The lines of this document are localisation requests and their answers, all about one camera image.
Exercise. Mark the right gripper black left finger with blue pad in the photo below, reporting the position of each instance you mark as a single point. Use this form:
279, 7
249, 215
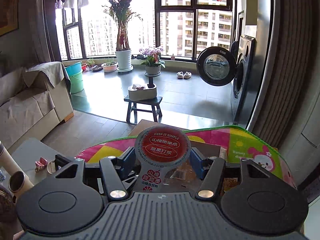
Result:
118, 175

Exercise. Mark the red round lollipop snack pack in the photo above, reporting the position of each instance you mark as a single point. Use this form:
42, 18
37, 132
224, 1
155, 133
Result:
159, 150

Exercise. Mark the brown cardboard box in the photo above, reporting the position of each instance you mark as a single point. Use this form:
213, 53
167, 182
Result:
185, 164

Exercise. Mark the white air conditioner cabinet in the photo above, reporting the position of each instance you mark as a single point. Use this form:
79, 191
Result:
300, 143

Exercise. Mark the white slippers pair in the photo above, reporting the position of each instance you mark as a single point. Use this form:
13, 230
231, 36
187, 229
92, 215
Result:
182, 75

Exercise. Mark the cardboard tube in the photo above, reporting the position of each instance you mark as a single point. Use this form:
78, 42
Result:
19, 182

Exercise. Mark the teal plastic bucket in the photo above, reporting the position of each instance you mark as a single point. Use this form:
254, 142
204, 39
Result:
74, 72

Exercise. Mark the beige covered sofa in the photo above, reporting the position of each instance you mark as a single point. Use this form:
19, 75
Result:
33, 102

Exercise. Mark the pink flower pot plant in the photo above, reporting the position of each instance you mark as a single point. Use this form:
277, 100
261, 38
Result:
152, 61

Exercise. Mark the colourful cartoon play mat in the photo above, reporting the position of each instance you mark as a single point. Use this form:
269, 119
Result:
238, 143

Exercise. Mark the round washing machine door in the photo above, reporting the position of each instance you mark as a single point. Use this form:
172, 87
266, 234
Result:
216, 66

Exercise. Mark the grey side table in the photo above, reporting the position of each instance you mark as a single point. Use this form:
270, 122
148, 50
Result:
26, 155

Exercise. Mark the tall plant white pot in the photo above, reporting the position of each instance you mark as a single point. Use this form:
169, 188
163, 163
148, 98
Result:
121, 13

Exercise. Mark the low bowl planter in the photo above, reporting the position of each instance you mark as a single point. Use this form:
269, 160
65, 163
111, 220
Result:
110, 66

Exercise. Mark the dark wooden stool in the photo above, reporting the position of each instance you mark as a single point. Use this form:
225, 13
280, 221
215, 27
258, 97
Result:
146, 106

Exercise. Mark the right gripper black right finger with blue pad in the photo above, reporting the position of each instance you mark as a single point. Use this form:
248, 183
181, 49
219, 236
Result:
210, 171

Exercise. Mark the grey curtain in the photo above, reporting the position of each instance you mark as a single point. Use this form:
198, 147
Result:
285, 69

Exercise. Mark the black washing machine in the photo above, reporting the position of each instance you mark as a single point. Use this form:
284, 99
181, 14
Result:
242, 49

